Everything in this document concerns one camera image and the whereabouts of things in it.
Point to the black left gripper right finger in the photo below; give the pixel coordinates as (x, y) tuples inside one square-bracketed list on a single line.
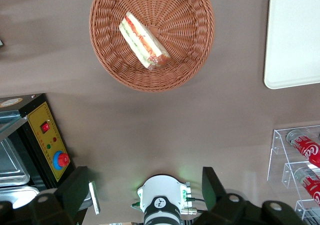
[(215, 192)]

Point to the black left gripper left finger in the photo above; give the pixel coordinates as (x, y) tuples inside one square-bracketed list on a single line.
[(71, 195)]

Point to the triangle sandwich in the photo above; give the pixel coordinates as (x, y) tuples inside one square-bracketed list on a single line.
[(142, 40)]

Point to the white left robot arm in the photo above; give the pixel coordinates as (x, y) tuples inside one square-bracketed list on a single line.
[(160, 190)]

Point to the grey metal snack tray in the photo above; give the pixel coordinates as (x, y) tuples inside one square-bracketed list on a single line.
[(1, 43)]

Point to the brown round wicker basket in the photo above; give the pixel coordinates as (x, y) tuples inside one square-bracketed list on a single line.
[(180, 22)]

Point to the cream plastic serving tray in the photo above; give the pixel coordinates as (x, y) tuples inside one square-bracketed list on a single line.
[(292, 35)]

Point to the small steel plate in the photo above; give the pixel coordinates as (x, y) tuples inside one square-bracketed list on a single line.
[(95, 197)]

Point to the steel machine pan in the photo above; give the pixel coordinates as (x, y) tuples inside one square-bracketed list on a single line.
[(20, 197), (10, 165)]

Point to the clear acrylic bottle rack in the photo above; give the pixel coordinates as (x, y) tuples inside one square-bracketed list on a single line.
[(277, 145)]

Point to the red cola bottle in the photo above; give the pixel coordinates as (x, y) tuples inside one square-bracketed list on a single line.
[(307, 148), (312, 187)]

